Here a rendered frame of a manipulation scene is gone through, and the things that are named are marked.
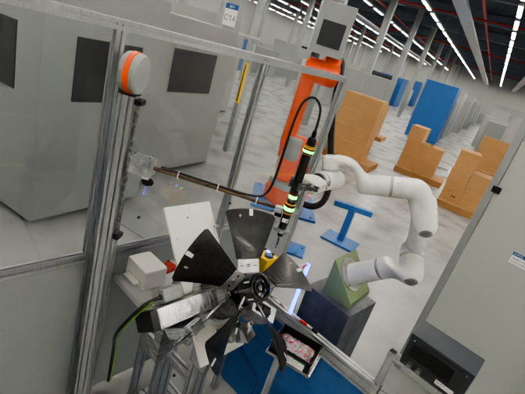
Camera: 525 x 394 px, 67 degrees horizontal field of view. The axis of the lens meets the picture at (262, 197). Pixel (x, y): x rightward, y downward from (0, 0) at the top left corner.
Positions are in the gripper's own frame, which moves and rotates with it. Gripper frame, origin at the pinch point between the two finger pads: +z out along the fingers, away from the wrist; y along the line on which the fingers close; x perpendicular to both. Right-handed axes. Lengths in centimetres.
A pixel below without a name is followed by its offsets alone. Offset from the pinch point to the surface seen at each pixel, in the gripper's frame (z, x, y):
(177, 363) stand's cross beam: 15, -107, 23
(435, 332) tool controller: -36, -40, -64
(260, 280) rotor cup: 8.7, -40.9, -3.6
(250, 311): 2, -63, 0
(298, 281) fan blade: -18, -48, -6
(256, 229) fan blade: -1.2, -28.0, 13.1
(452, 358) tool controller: -30, -42, -74
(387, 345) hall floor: -197, -165, -20
